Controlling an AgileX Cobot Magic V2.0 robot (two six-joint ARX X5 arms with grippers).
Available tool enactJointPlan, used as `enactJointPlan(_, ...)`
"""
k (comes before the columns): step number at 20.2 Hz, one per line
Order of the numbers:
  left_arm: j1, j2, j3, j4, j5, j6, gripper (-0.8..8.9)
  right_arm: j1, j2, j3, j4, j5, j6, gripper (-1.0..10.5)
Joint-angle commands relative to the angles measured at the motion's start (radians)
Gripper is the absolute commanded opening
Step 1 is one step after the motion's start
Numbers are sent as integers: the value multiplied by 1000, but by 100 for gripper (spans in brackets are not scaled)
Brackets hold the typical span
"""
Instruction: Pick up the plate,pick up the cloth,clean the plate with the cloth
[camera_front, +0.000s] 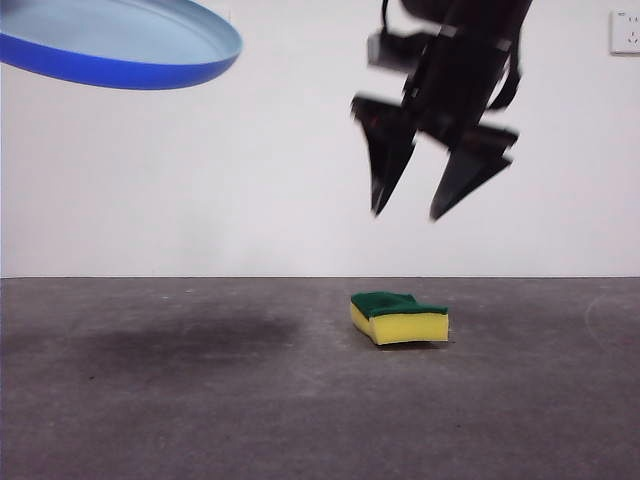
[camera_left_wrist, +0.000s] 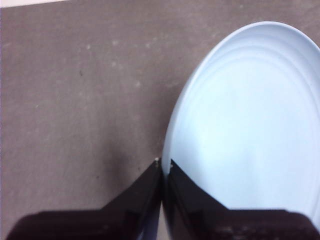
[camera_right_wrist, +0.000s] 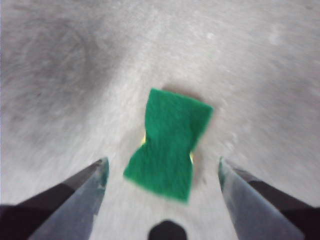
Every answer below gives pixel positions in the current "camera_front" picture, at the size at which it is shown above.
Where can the white wall socket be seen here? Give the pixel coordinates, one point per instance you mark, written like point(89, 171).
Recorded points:
point(625, 32)

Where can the yellow green sponge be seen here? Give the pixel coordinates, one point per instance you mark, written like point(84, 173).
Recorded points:
point(405, 327)

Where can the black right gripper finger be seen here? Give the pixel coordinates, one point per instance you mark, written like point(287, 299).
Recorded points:
point(390, 145)
point(470, 170)

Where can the light blue round plate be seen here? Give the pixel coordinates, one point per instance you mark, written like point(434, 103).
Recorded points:
point(125, 35)

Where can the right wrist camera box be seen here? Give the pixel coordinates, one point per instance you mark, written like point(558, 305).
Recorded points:
point(395, 50)

